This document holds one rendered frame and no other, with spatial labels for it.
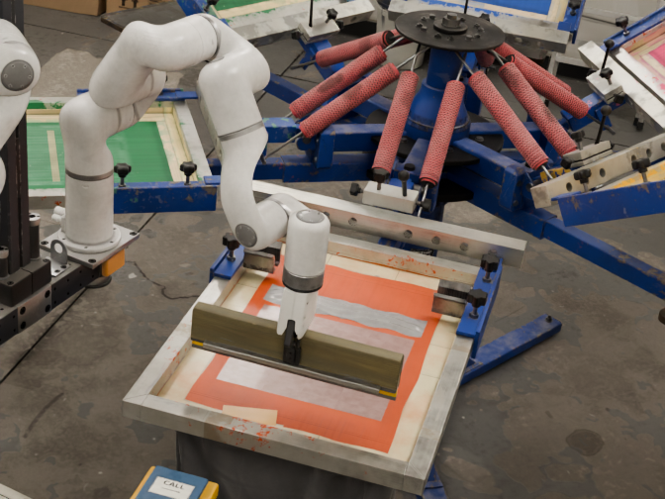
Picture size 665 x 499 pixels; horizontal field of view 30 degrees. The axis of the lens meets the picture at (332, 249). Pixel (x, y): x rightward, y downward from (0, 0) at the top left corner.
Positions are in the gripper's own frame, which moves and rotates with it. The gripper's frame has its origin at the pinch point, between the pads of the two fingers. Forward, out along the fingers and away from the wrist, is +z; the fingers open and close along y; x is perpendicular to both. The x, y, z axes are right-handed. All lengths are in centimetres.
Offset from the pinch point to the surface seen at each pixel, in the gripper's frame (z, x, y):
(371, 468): 11.3, 20.0, 13.8
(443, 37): -20, 0, -124
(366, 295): 14.6, 3.5, -47.0
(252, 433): 11.0, -2.8, 13.4
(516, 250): 6, 33, -68
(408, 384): 14.3, 19.9, -17.8
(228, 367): 14.7, -15.4, -8.5
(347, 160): 18, -20, -117
